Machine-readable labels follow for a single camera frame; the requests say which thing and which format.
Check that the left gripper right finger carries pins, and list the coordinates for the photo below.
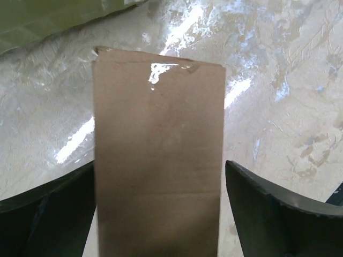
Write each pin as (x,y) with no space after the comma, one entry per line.
(274,221)

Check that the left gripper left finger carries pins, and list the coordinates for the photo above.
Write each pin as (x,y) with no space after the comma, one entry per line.
(52,219)

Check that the olive green plastic basin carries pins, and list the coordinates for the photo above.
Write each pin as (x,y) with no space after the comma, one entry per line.
(26,23)

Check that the brown cardboard express box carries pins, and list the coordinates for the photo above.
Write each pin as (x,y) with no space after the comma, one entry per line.
(158,153)

